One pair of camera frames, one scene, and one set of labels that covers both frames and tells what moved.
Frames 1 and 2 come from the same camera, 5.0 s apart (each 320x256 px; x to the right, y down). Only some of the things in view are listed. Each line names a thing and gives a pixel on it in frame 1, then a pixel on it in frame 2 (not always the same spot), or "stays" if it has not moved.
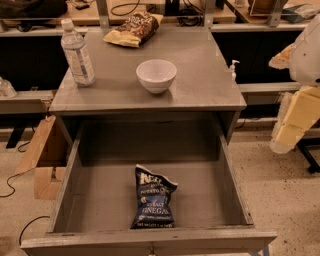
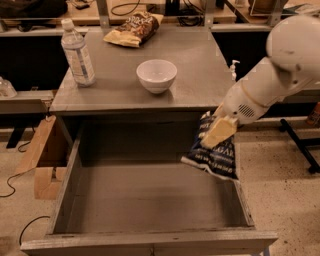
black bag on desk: x=33 y=9 stays
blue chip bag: x=154 y=209 to x=219 y=160
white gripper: x=306 y=61 to x=238 y=104
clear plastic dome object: x=6 y=89 stays
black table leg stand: x=302 y=144 stays
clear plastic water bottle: x=74 y=48 stays
